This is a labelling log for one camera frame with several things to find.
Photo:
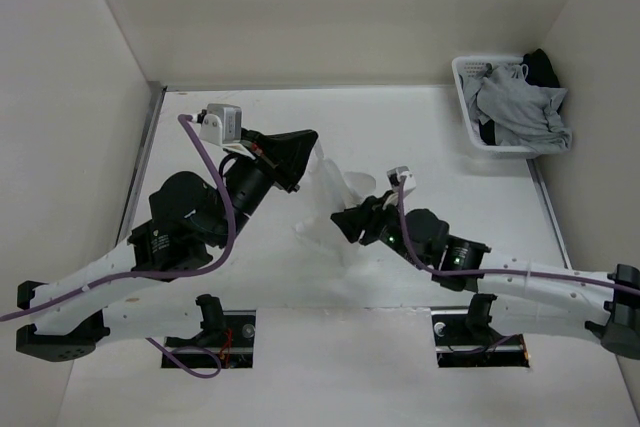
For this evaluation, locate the grey tank top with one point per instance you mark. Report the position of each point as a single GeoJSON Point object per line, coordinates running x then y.
{"type": "Point", "coordinates": [508, 111]}

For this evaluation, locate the white tank top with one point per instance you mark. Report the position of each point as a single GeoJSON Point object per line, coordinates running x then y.
{"type": "Point", "coordinates": [333, 191]}

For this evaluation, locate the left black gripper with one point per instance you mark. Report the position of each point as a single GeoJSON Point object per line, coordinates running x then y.
{"type": "Point", "coordinates": [284, 156]}

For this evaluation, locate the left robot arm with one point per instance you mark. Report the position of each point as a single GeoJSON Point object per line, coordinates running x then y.
{"type": "Point", "coordinates": [192, 230]}

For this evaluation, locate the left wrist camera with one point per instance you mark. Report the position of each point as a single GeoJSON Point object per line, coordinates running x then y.
{"type": "Point", "coordinates": [221, 125]}

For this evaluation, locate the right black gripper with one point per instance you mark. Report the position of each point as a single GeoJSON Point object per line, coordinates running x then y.
{"type": "Point", "coordinates": [353, 220]}

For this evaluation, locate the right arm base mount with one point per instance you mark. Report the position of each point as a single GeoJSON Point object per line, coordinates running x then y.
{"type": "Point", "coordinates": [464, 338]}

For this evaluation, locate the white plastic laundry basket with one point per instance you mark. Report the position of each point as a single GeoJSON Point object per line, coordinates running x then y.
{"type": "Point", "coordinates": [470, 65]}

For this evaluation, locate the black tank top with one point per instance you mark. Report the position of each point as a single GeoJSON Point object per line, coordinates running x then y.
{"type": "Point", "coordinates": [540, 71]}

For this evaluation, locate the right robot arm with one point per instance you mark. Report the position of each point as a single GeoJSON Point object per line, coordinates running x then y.
{"type": "Point", "coordinates": [510, 295]}

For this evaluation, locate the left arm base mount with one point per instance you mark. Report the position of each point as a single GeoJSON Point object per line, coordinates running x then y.
{"type": "Point", "coordinates": [225, 340]}

